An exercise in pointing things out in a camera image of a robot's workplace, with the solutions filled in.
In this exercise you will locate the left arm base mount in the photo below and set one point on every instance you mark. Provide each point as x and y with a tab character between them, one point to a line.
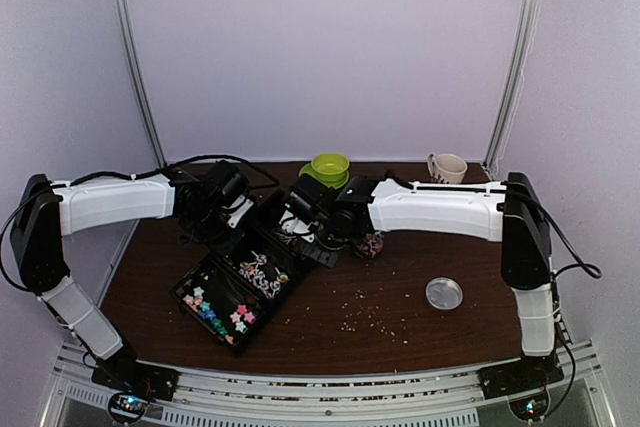
136	385

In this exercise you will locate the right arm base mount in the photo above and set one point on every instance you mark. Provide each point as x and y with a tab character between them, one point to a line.
524	383

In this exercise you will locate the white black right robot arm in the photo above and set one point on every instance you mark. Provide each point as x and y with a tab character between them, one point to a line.
505	212

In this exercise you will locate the clear plastic jar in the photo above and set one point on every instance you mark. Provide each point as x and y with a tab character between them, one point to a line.
369	246

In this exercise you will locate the left aluminium frame post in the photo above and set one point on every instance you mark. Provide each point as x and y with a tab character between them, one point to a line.
134	70

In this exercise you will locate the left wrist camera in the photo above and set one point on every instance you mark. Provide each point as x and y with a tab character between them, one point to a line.
241	206

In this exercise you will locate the front aluminium rail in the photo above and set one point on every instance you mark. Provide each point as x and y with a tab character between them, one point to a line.
449	397

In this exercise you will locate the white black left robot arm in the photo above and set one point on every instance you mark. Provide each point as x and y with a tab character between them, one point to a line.
207	207

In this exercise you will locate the aluminium frame post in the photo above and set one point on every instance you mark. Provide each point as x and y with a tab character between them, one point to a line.
134	70
512	88

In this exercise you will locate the right aluminium frame post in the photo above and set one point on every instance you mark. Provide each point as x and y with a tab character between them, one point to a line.
512	88

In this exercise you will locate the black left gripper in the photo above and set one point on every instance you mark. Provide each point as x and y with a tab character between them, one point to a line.
226	248

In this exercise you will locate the green bowl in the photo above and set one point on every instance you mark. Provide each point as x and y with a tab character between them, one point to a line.
330	168

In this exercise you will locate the coral pattern ceramic mug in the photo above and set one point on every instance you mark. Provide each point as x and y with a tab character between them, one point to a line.
446	168

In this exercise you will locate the silver jar lid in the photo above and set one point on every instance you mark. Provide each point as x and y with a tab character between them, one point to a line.
444	293

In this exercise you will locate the black three-compartment candy tray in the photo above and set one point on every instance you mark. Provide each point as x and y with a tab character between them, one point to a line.
236	289

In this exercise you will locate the green saucer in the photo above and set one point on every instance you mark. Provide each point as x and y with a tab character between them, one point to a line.
307	169

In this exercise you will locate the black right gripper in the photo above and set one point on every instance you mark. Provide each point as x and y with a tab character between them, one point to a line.
328	260

